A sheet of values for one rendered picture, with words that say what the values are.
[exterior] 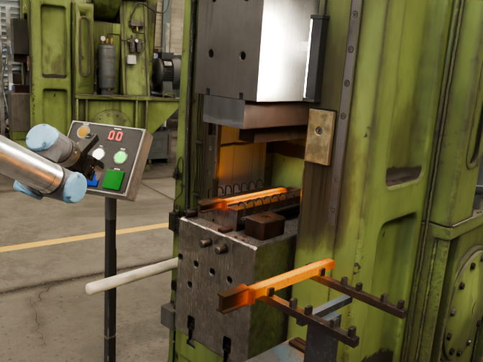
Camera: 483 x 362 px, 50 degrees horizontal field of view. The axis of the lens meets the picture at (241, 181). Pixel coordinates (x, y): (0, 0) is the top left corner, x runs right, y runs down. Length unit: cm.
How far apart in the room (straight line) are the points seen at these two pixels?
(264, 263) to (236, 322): 23
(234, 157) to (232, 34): 56
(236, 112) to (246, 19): 30
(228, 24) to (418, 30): 63
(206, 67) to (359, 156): 61
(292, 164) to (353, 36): 75
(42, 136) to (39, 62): 476
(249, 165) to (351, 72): 72
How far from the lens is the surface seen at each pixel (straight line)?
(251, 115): 173
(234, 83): 173
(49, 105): 651
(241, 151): 211
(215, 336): 192
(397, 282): 208
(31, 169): 145
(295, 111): 191
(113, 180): 204
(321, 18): 165
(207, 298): 189
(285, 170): 222
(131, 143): 207
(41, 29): 645
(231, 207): 179
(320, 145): 166
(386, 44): 158
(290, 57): 178
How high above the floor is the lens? 150
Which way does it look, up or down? 13 degrees down
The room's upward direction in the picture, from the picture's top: 4 degrees clockwise
